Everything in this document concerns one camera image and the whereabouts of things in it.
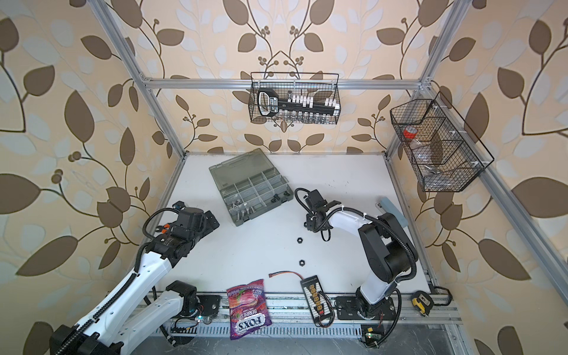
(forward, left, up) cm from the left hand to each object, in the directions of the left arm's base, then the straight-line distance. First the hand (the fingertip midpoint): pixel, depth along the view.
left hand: (202, 220), depth 81 cm
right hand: (+5, -44, -12) cm, 46 cm away
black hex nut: (-2, -37, -13) cm, 39 cm away
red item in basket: (+31, -80, +18) cm, 88 cm away
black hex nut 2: (-11, -38, -13) cm, 41 cm away
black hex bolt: (+19, -26, -11) cm, 34 cm away
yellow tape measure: (-24, -78, -10) cm, 82 cm away
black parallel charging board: (-25, -43, -11) cm, 51 cm away
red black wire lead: (-14, -31, -13) cm, 36 cm away
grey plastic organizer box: (+23, -14, -9) cm, 28 cm away
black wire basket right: (+14, -85, +23) cm, 89 cm away
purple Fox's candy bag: (-27, -19, -10) cm, 35 cm away
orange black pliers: (+3, +22, -13) cm, 26 cm away
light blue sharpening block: (+11, -76, -7) cm, 77 cm away
